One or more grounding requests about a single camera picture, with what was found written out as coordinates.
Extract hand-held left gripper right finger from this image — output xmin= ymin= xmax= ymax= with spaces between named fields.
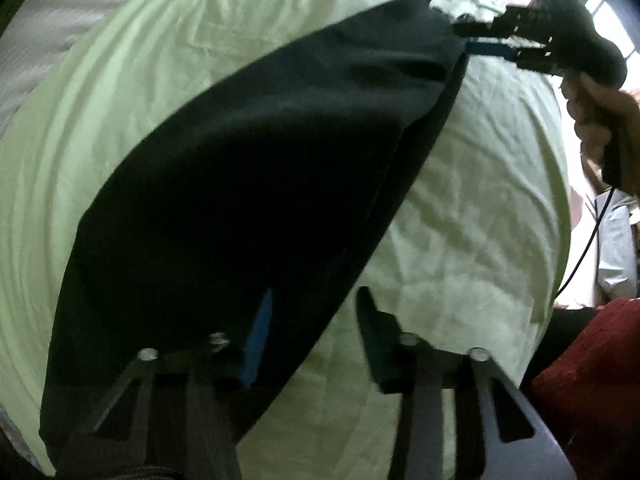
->
xmin=354 ymin=286 xmax=578 ymax=480

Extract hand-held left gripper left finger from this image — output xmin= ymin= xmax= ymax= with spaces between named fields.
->
xmin=59 ymin=287 xmax=275 ymax=480

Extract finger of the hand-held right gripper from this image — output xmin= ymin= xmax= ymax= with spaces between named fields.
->
xmin=452 ymin=4 xmax=556 ymax=43
xmin=465 ymin=40 xmax=563 ymax=77

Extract black pants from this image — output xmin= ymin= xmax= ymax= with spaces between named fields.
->
xmin=39 ymin=0 xmax=471 ymax=480

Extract person's right hand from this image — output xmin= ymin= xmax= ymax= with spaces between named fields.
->
xmin=559 ymin=72 xmax=640 ymax=193

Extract light green bed sheet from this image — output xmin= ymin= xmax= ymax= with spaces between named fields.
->
xmin=0 ymin=0 xmax=573 ymax=480

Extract light grey cloth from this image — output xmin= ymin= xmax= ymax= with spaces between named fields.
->
xmin=582 ymin=195 xmax=640 ymax=307

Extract red knitted cloth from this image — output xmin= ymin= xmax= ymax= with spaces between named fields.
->
xmin=530 ymin=297 xmax=640 ymax=480

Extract white striped cloth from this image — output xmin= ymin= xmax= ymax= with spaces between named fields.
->
xmin=0 ymin=0 xmax=196 ymax=136

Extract black cable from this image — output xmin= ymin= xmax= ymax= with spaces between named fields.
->
xmin=554 ymin=186 xmax=617 ymax=302

